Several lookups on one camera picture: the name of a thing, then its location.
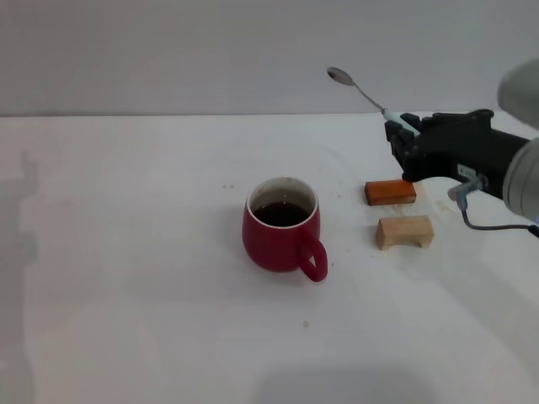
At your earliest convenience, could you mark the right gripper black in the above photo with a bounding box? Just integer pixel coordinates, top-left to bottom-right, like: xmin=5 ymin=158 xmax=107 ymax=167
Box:
xmin=384 ymin=109 xmax=531 ymax=199

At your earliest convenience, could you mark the metal spoon with blue handle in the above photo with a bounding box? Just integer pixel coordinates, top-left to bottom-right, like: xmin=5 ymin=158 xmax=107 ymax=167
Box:
xmin=326 ymin=66 xmax=419 ymax=136

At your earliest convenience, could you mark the red ceramic coffee cup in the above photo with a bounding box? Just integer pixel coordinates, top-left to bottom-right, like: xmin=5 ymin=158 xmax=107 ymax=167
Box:
xmin=241 ymin=175 xmax=328 ymax=283

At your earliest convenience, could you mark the light wooden spoon rest block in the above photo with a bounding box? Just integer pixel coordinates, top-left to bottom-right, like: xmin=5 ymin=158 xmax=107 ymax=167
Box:
xmin=376 ymin=215 xmax=435 ymax=252

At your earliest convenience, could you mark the dark brown wooden block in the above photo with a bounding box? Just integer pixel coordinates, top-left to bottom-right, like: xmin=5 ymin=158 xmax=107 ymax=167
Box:
xmin=364 ymin=178 xmax=418 ymax=207

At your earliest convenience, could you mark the black cable with connector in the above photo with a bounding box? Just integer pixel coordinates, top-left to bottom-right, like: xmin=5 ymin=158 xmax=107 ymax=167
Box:
xmin=446 ymin=175 xmax=539 ymax=238

